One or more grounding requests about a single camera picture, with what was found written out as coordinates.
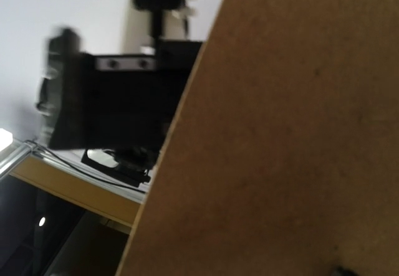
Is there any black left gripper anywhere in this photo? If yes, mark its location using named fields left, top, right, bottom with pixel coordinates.
left=36, top=28, right=202, bottom=150

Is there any brown backing board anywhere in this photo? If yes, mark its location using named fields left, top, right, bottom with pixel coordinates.
left=117, top=0, right=398, bottom=275

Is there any dark shelf with yellow edge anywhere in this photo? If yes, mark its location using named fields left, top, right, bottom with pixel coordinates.
left=11, top=157, right=140, bottom=227

